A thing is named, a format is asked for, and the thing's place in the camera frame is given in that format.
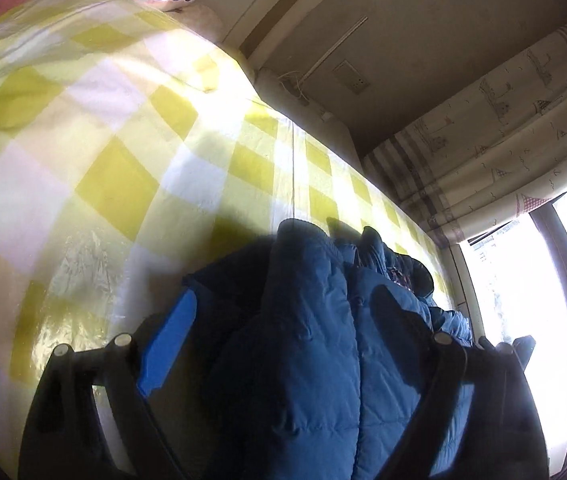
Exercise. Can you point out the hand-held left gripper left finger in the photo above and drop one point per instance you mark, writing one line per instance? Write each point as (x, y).
(171, 340)

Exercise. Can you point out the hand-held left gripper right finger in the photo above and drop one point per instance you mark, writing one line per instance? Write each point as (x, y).
(403, 330)

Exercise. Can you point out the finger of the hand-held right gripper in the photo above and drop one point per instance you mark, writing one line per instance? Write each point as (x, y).
(524, 350)

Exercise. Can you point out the blue quilted jacket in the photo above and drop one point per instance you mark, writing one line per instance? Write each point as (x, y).
(303, 360)

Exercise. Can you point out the dark framed window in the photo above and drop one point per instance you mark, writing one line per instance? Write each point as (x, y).
(553, 310)

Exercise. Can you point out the yellow white checked quilt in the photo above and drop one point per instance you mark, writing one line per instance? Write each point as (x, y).
(113, 160)

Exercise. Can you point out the cream printed curtain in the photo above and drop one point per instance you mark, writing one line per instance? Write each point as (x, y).
(493, 135)

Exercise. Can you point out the thin wooden rod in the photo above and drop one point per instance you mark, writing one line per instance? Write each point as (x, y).
(336, 50)

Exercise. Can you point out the pale pink pillow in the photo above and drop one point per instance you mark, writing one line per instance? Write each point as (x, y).
(201, 22)

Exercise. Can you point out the white wooden bed headboard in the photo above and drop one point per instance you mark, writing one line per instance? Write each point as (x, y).
(263, 5)

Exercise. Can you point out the wall socket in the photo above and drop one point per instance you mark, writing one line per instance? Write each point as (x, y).
(352, 76)

